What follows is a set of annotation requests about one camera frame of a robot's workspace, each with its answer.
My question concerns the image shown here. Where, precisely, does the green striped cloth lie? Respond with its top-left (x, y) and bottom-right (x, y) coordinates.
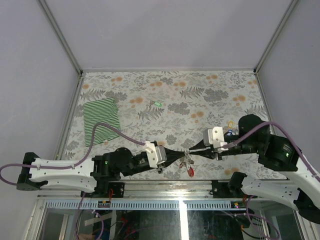
top-left (83, 98), bottom-right (121, 147)

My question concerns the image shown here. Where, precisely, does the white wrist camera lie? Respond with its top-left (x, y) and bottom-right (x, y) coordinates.
top-left (143, 141), bottom-right (167, 168)
top-left (203, 126), bottom-right (227, 148)

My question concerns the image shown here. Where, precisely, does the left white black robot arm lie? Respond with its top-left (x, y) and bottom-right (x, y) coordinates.
top-left (16, 146), bottom-right (185, 198)

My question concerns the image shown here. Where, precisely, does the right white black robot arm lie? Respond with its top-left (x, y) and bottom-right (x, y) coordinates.
top-left (189, 114), bottom-right (320, 224)

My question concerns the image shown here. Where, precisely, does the aluminium front rail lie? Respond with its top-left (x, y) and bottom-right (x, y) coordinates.
top-left (37, 180), bottom-right (248, 211)

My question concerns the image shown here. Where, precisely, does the green key tag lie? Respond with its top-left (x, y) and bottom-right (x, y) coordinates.
top-left (150, 101), bottom-right (162, 107)

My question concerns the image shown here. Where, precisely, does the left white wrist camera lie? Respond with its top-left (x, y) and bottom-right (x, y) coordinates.
top-left (143, 141), bottom-right (167, 168)

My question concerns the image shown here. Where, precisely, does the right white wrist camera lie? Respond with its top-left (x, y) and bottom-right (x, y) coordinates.
top-left (203, 126), bottom-right (227, 148)

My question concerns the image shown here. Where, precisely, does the yellow key tag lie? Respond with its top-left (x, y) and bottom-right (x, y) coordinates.
top-left (228, 121), bottom-right (234, 129)

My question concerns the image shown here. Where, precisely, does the grey red key ring holder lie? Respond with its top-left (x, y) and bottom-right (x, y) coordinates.
top-left (178, 152), bottom-right (195, 178)

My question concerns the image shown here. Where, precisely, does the blue key tag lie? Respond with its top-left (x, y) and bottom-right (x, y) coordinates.
top-left (226, 129), bottom-right (233, 136)

